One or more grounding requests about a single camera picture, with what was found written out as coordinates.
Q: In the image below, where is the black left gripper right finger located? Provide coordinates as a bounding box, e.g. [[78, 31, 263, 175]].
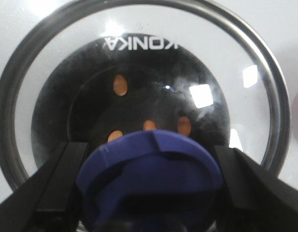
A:
[[214, 146, 298, 232]]

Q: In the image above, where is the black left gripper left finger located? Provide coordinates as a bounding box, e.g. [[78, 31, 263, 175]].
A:
[[0, 142, 89, 232]]

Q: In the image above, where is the orange ham slice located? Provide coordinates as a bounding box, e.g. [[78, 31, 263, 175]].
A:
[[107, 130, 123, 143], [143, 120, 157, 131], [113, 74, 128, 96], [178, 116, 192, 136]]

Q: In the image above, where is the glass lid blue knob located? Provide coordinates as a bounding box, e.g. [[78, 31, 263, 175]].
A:
[[0, 0, 290, 232]]

